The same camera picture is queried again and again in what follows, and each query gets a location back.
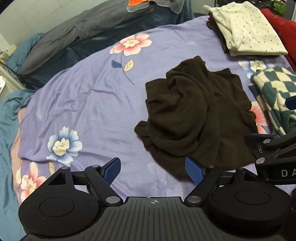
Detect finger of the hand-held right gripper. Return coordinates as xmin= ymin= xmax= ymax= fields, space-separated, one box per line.
xmin=285 ymin=95 xmax=296 ymax=111
xmin=245 ymin=131 xmax=296 ymax=163

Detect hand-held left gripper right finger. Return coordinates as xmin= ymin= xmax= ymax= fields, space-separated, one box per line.
xmin=184 ymin=156 xmax=258 ymax=207

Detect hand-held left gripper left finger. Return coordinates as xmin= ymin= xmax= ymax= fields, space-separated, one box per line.
xmin=48 ymin=157 xmax=123 ymax=206

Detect dark brown garment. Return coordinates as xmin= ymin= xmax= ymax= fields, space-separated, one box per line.
xmin=134 ymin=56 xmax=260 ymax=181

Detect dark maroon folded clothes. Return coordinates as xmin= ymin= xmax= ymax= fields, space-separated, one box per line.
xmin=206 ymin=11 xmax=230 ymax=54

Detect green checkered cloth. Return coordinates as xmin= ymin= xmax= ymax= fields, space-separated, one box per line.
xmin=248 ymin=67 xmax=296 ymax=137

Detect purple floral bedsheet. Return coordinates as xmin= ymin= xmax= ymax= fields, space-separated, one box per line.
xmin=10 ymin=9 xmax=296 ymax=204

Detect red cloth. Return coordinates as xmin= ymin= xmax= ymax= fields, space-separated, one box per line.
xmin=261 ymin=8 xmax=296 ymax=71

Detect white polka-dot garment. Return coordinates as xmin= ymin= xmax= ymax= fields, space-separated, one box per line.
xmin=203 ymin=1 xmax=288 ymax=57

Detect teal blanket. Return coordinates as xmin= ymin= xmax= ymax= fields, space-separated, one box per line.
xmin=0 ymin=32 xmax=47 ymax=241

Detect dark teal bed cover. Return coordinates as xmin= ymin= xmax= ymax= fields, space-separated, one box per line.
xmin=23 ymin=7 xmax=195 ymax=91

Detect grey quilt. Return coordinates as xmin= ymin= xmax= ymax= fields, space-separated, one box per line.
xmin=18 ymin=0 xmax=162 ymax=76

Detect orange cloth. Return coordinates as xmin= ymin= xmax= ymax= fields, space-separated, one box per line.
xmin=127 ymin=0 xmax=151 ymax=7

